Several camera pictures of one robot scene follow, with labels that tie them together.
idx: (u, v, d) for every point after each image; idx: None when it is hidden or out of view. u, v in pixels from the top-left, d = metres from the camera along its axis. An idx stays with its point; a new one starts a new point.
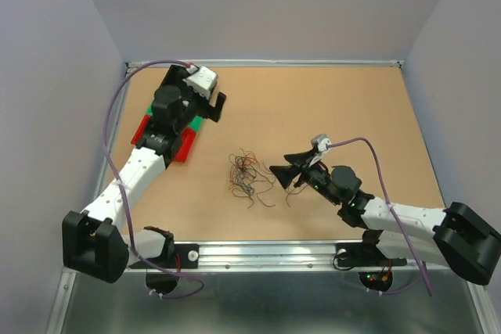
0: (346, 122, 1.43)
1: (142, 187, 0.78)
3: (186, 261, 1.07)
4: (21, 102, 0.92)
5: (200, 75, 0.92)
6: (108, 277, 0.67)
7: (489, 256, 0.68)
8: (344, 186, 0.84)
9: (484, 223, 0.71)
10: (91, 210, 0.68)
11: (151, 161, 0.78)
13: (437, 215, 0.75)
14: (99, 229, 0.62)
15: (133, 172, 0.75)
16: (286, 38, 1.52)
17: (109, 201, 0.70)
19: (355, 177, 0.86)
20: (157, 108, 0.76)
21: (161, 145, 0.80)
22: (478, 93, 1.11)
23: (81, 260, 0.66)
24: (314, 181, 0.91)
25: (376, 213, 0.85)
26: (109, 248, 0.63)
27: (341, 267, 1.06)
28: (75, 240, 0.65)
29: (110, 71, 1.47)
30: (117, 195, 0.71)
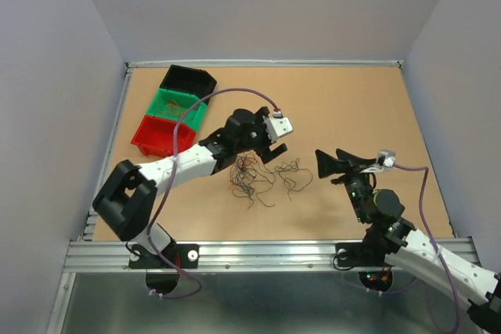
0: (346, 122, 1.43)
1: (189, 175, 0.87)
3: (186, 261, 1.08)
4: (20, 103, 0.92)
5: (279, 121, 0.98)
6: (120, 232, 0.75)
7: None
8: (383, 213, 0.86)
9: None
10: (143, 167, 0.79)
11: (206, 159, 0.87)
13: (488, 280, 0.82)
14: (142, 187, 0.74)
15: (189, 159, 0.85)
16: (286, 39, 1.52)
17: (160, 168, 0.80)
19: (400, 205, 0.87)
20: (233, 123, 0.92)
21: (218, 152, 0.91)
22: (478, 93, 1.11)
23: (110, 204, 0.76)
24: (353, 189, 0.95)
25: (419, 251, 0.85)
26: (141, 203, 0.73)
27: (341, 266, 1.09)
28: (118, 184, 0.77)
29: (110, 71, 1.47)
30: (168, 167, 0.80)
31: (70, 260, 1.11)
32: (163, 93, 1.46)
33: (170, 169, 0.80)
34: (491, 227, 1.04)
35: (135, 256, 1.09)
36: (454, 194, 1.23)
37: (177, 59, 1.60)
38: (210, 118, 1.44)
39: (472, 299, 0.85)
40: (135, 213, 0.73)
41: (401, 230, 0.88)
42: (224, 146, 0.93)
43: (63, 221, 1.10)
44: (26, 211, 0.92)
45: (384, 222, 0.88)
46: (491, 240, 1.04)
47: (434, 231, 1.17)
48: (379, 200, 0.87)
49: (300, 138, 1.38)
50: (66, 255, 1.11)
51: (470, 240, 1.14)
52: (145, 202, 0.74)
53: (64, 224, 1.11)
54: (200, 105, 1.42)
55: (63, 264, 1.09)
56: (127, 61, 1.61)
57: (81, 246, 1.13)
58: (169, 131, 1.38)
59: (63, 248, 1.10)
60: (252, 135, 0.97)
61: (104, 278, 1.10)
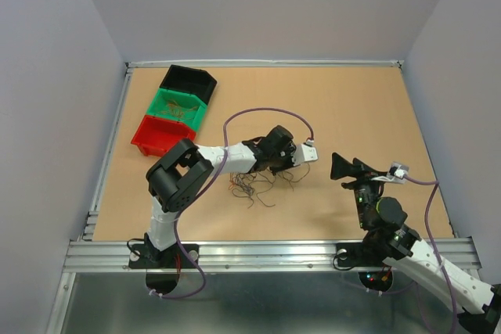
0: (346, 122, 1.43)
1: (229, 166, 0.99)
3: (187, 261, 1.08)
4: (20, 104, 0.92)
5: (308, 147, 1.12)
6: (170, 202, 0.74)
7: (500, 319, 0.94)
8: (386, 219, 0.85)
9: None
10: (202, 149, 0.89)
11: (248, 155, 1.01)
13: (486, 292, 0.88)
14: (201, 162, 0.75)
15: (236, 152, 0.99)
16: (287, 39, 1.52)
17: (213, 152, 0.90)
19: (403, 213, 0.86)
20: (279, 133, 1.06)
21: (257, 152, 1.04)
22: (478, 94, 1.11)
23: (162, 175, 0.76)
24: (361, 193, 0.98)
25: (424, 262, 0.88)
26: (197, 177, 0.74)
27: (341, 267, 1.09)
28: (176, 156, 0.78)
29: (110, 71, 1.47)
30: (221, 153, 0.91)
31: (70, 260, 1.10)
32: (163, 93, 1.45)
33: (222, 156, 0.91)
34: (491, 228, 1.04)
35: (135, 256, 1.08)
36: (454, 194, 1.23)
37: (177, 59, 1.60)
38: (210, 118, 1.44)
39: (466, 307, 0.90)
40: (189, 185, 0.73)
41: (406, 239, 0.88)
42: (262, 149, 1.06)
43: (63, 222, 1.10)
44: (25, 213, 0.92)
45: (388, 229, 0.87)
46: (491, 241, 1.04)
47: (434, 231, 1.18)
48: (382, 207, 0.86)
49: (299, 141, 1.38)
50: (66, 255, 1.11)
51: (470, 240, 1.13)
52: (202, 177, 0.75)
53: (64, 224, 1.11)
54: (200, 105, 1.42)
55: (63, 264, 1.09)
56: (127, 61, 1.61)
57: (81, 246, 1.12)
58: (168, 130, 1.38)
59: (63, 247, 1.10)
60: (281, 153, 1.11)
61: (104, 278, 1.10)
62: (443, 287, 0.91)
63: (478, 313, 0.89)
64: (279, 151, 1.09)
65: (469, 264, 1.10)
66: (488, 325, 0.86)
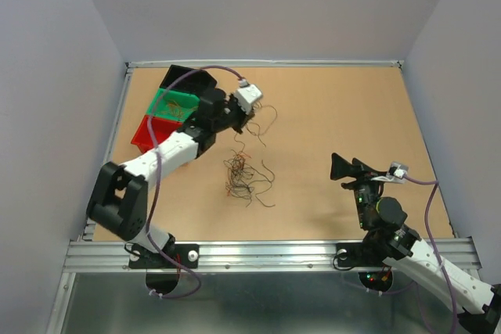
0: (346, 122, 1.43)
1: (175, 163, 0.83)
3: (186, 261, 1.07)
4: (20, 103, 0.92)
5: (247, 89, 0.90)
6: (120, 231, 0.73)
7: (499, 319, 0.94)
8: (387, 219, 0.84)
9: None
10: (127, 166, 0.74)
11: (187, 144, 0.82)
13: (485, 292, 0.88)
14: (131, 183, 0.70)
15: (171, 148, 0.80)
16: (287, 38, 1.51)
17: (144, 163, 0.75)
19: (403, 213, 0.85)
20: (206, 102, 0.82)
21: (196, 134, 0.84)
22: (478, 93, 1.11)
23: (102, 210, 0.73)
24: (361, 193, 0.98)
25: (424, 262, 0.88)
26: (136, 199, 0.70)
27: (341, 267, 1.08)
28: (104, 188, 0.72)
29: (109, 71, 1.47)
30: (154, 159, 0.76)
31: (70, 260, 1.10)
32: (163, 93, 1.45)
33: (156, 162, 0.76)
34: (491, 228, 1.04)
35: (135, 256, 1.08)
36: (454, 194, 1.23)
37: (177, 59, 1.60)
38: None
39: (466, 307, 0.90)
40: (133, 210, 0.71)
41: (405, 239, 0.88)
42: (201, 127, 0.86)
43: (62, 222, 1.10)
44: (25, 213, 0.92)
45: (388, 230, 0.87)
46: (491, 241, 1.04)
47: (434, 231, 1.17)
48: (381, 206, 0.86)
49: (300, 141, 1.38)
50: (66, 255, 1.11)
51: (470, 240, 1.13)
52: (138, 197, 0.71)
53: (64, 224, 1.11)
54: None
55: (63, 264, 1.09)
56: (127, 61, 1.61)
57: (81, 246, 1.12)
58: (169, 131, 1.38)
59: (63, 248, 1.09)
60: (226, 113, 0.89)
61: (104, 278, 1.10)
62: (443, 287, 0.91)
63: (478, 312, 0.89)
64: (221, 115, 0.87)
65: (469, 264, 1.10)
66: (488, 324, 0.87)
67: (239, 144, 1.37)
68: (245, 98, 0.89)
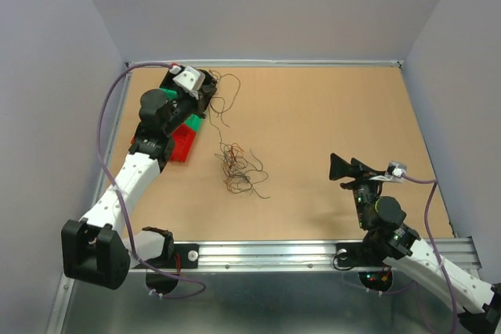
0: (346, 122, 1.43)
1: (140, 189, 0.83)
3: (186, 261, 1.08)
4: (19, 102, 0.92)
5: (183, 75, 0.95)
6: (109, 283, 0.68)
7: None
8: (387, 218, 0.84)
9: None
10: (90, 218, 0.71)
11: (146, 165, 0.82)
13: (485, 291, 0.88)
14: (99, 236, 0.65)
15: (130, 177, 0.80)
16: (287, 38, 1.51)
17: (107, 207, 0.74)
19: (402, 213, 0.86)
20: (148, 115, 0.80)
21: (153, 148, 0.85)
22: (478, 93, 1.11)
23: (82, 267, 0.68)
24: (360, 193, 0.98)
25: (423, 262, 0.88)
26: (111, 252, 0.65)
27: (341, 267, 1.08)
28: (74, 248, 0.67)
29: (109, 71, 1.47)
30: (116, 200, 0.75)
31: None
32: None
33: (118, 202, 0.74)
34: (491, 228, 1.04)
35: None
36: (454, 194, 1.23)
37: (177, 59, 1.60)
38: (210, 119, 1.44)
39: (467, 307, 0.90)
40: (112, 263, 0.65)
41: (405, 238, 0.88)
42: (156, 140, 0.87)
43: (62, 222, 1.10)
44: (25, 212, 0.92)
45: (387, 229, 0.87)
46: (491, 241, 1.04)
47: (434, 231, 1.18)
48: (380, 206, 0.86)
49: (299, 140, 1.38)
50: None
51: (470, 240, 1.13)
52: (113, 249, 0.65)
53: (64, 224, 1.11)
54: None
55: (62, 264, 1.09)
56: (127, 61, 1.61)
57: None
58: None
59: None
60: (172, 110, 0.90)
61: None
62: (442, 286, 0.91)
63: (478, 312, 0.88)
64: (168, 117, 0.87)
65: (469, 264, 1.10)
66: (488, 324, 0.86)
67: (237, 144, 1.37)
68: (187, 87, 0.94)
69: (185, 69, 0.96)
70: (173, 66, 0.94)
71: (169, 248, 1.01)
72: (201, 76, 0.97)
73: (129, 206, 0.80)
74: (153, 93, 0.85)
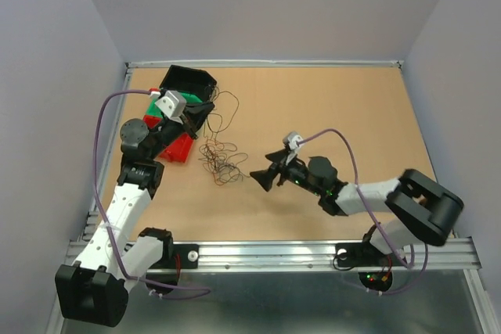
0: (346, 121, 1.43)
1: (132, 223, 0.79)
3: (186, 261, 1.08)
4: (19, 103, 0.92)
5: (163, 102, 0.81)
6: (109, 321, 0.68)
7: (448, 220, 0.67)
8: (320, 176, 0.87)
9: (438, 185, 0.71)
10: (83, 261, 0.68)
11: (136, 196, 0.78)
13: (392, 184, 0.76)
14: (94, 280, 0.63)
15: (120, 211, 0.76)
16: (286, 38, 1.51)
17: (99, 247, 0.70)
19: (332, 167, 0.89)
20: (130, 149, 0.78)
21: (140, 175, 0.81)
22: (478, 92, 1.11)
23: (79, 307, 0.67)
24: (294, 177, 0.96)
25: (347, 195, 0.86)
26: (108, 294, 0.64)
27: (341, 267, 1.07)
28: (70, 292, 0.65)
29: (110, 71, 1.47)
30: (107, 239, 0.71)
31: (70, 260, 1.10)
32: None
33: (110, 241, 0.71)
34: (491, 228, 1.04)
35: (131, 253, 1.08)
36: (455, 194, 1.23)
37: (177, 59, 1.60)
38: (210, 119, 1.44)
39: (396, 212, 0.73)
40: (109, 303, 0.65)
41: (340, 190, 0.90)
42: (144, 168, 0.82)
43: (62, 223, 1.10)
44: (25, 212, 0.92)
45: (326, 188, 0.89)
46: (491, 240, 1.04)
47: None
48: (312, 166, 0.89)
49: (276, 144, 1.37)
50: (66, 256, 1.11)
51: (470, 240, 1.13)
52: (109, 291, 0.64)
53: (63, 224, 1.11)
54: None
55: None
56: (127, 61, 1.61)
57: (81, 246, 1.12)
58: None
59: (63, 248, 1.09)
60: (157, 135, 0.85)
61: None
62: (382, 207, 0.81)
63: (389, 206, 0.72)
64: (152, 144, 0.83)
65: (469, 264, 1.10)
66: (394, 207, 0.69)
67: (231, 145, 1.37)
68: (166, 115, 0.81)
69: (167, 95, 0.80)
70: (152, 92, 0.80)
71: (169, 248, 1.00)
72: (185, 102, 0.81)
73: (122, 242, 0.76)
74: (132, 123, 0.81)
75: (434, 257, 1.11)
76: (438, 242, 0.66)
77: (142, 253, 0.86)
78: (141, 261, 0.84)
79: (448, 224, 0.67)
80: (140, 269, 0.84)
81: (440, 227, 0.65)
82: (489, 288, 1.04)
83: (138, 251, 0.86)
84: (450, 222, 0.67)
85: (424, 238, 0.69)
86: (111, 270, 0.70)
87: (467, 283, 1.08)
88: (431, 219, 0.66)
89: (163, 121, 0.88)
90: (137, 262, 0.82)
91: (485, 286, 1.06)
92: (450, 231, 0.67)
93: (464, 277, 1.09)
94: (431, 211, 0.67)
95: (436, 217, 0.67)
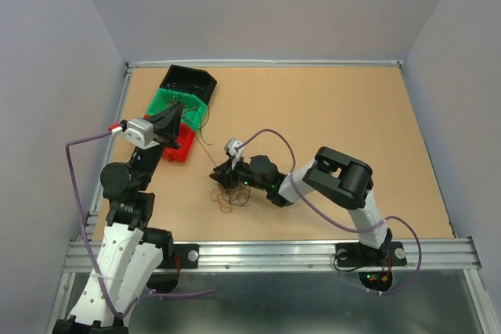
0: (345, 121, 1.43)
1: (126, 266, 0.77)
3: (187, 261, 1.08)
4: (19, 102, 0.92)
5: (127, 134, 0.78)
6: None
7: (359, 185, 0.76)
8: (262, 172, 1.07)
9: (346, 156, 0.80)
10: (77, 314, 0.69)
11: (126, 239, 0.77)
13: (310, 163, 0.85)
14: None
15: (110, 257, 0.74)
16: (287, 37, 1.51)
17: (93, 299, 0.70)
19: (270, 163, 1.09)
20: (113, 196, 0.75)
21: (128, 213, 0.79)
22: (479, 92, 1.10)
23: None
24: (243, 177, 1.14)
25: (285, 184, 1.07)
26: None
27: (342, 267, 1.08)
28: None
29: (109, 70, 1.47)
30: (100, 291, 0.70)
31: (70, 260, 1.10)
32: (163, 93, 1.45)
33: (102, 293, 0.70)
34: (491, 228, 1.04)
35: None
36: (454, 194, 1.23)
37: (177, 59, 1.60)
38: (210, 119, 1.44)
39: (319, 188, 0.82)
40: None
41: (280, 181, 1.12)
42: (134, 205, 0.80)
43: (61, 223, 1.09)
44: (24, 210, 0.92)
45: (270, 182, 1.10)
46: (491, 241, 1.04)
47: (434, 231, 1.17)
48: (254, 165, 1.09)
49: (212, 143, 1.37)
50: (66, 255, 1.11)
51: (470, 240, 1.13)
52: None
53: (64, 224, 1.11)
54: (200, 105, 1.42)
55: (63, 264, 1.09)
56: (127, 61, 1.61)
57: (81, 246, 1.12)
58: None
59: (63, 248, 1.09)
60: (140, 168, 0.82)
61: None
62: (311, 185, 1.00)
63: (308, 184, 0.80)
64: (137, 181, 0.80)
65: (469, 264, 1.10)
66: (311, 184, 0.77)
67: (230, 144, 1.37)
68: (139, 145, 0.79)
69: (128, 126, 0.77)
70: (113, 130, 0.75)
71: (169, 248, 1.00)
72: (149, 125, 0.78)
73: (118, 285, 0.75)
74: (112, 166, 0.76)
75: (432, 257, 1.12)
76: (354, 204, 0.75)
77: (142, 268, 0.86)
78: (141, 276, 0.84)
79: (359, 188, 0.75)
80: (142, 283, 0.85)
81: (352, 191, 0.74)
82: (489, 288, 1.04)
83: (138, 265, 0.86)
84: (361, 187, 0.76)
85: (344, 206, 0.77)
86: (106, 321, 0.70)
87: (467, 283, 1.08)
88: (343, 185, 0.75)
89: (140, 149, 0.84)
90: (137, 278, 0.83)
91: (484, 286, 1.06)
92: (362, 194, 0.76)
93: (464, 277, 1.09)
94: (343, 180, 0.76)
95: (348, 183, 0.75)
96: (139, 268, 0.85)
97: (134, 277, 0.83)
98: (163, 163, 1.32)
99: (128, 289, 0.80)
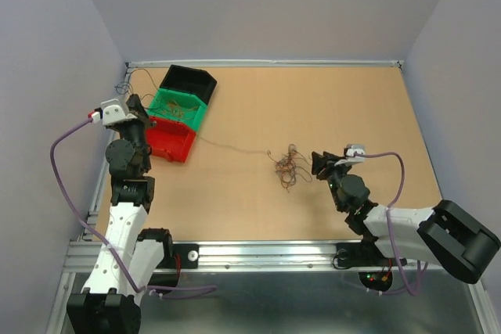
0: (346, 120, 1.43)
1: (134, 240, 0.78)
3: (186, 261, 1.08)
4: (18, 102, 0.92)
5: (106, 115, 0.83)
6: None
7: (482, 258, 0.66)
8: (351, 194, 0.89)
9: (474, 220, 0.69)
10: (91, 286, 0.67)
11: (133, 215, 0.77)
13: (427, 213, 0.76)
14: (107, 302, 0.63)
15: (120, 231, 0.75)
16: (287, 38, 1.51)
17: (106, 271, 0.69)
19: (365, 187, 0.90)
20: (119, 170, 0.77)
21: (131, 193, 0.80)
22: (479, 92, 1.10)
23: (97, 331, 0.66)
24: (331, 180, 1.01)
25: (376, 217, 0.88)
26: (123, 314, 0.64)
27: (341, 267, 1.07)
28: (84, 319, 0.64)
29: (109, 70, 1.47)
30: (113, 261, 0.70)
31: (70, 260, 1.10)
32: (163, 93, 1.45)
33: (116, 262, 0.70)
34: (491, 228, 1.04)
35: None
36: (454, 194, 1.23)
37: (177, 59, 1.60)
38: (210, 119, 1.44)
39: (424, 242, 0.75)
40: (124, 322, 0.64)
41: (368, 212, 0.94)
42: (138, 187, 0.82)
43: (61, 222, 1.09)
44: (24, 210, 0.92)
45: (355, 206, 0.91)
46: None
47: None
48: (345, 183, 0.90)
49: (214, 142, 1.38)
50: (66, 256, 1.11)
51: None
52: (123, 310, 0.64)
53: (63, 224, 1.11)
54: (200, 105, 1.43)
55: (63, 264, 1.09)
56: (127, 61, 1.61)
57: (81, 246, 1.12)
58: (168, 130, 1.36)
59: (63, 247, 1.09)
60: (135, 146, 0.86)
61: None
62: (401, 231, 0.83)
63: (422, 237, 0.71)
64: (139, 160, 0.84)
65: None
66: (428, 239, 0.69)
67: (232, 145, 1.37)
68: (121, 118, 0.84)
69: (102, 108, 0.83)
70: (92, 115, 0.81)
71: (169, 247, 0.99)
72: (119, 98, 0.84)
73: (127, 261, 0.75)
74: (116, 143, 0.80)
75: None
76: (470, 277, 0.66)
77: (145, 261, 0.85)
78: (145, 268, 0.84)
79: (482, 261, 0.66)
80: (146, 275, 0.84)
81: (473, 263, 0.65)
82: (489, 287, 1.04)
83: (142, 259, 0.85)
84: (485, 260, 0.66)
85: (456, 272, 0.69)
86: (122, 289, 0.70)
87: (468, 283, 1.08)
88: (463, 255, 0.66)
89: (127, 133, 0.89)
90: (142, 269, 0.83)
91: (485, 285, 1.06)
92: (483, 267, 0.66)
93: None
94: (464, 246, 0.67)
95: (470, 253, 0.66)
96: (142, 261, 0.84)
97: (138, 267, 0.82)
98: (163, 163, 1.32)
99: (135, 274, 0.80)
